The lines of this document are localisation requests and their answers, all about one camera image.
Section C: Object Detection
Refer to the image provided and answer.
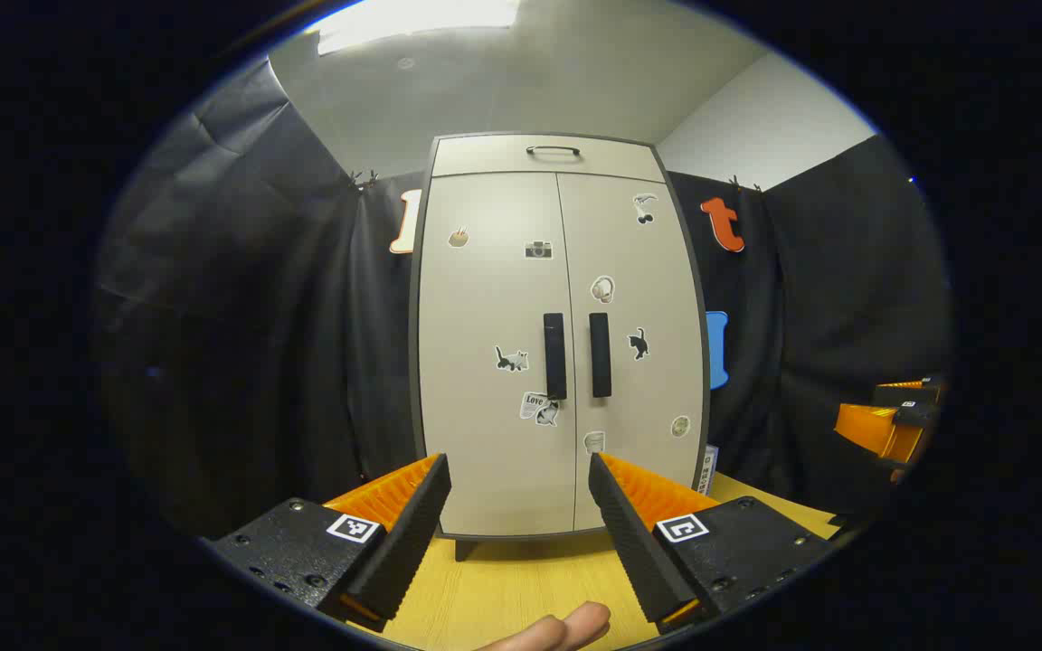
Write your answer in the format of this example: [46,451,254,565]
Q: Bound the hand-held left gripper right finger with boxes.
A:
[588,452,848,636]

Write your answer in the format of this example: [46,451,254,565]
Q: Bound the grey double-door shoe cabinet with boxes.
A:
[408,131,712,561]

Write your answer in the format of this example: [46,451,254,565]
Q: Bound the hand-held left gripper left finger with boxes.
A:
[204,452,452,634]

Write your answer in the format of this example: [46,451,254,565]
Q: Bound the shell sticker shoe cabinet door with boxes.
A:
[557,172,708,531]

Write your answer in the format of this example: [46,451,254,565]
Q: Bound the ceiling light panel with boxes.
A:
[304,0,522,57]

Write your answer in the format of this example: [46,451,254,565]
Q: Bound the camera sticker shoe cabinet door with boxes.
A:
[419,172,576,536]

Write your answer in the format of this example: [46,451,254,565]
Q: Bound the grey cabinet drawer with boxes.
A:
[431,136,667,184]

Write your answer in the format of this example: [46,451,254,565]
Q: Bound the black door handle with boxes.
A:
[544,313,568,401]
[588,313,613,399]

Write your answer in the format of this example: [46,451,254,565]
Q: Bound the black backdrop cloth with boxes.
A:
[91,59,952,543]

